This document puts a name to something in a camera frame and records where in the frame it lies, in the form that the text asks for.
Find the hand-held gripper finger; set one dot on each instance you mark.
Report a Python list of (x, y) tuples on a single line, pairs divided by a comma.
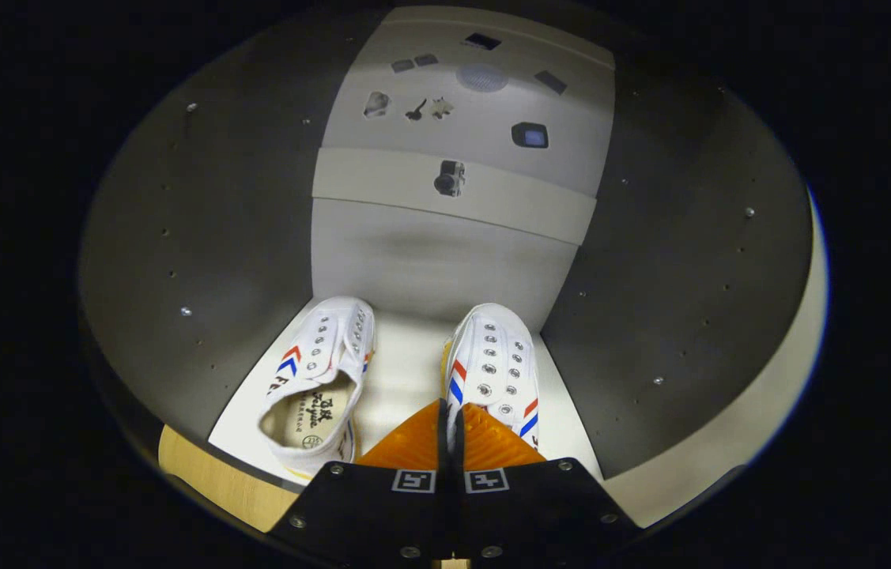
[(443, 490), (459, 494)]

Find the white striped canvas shoe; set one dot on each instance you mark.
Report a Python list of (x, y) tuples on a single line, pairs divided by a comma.
[(492, 356), (330, 332)]

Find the grey shoe cabinet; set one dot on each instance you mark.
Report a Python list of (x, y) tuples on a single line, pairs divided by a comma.
[(200, 237)]

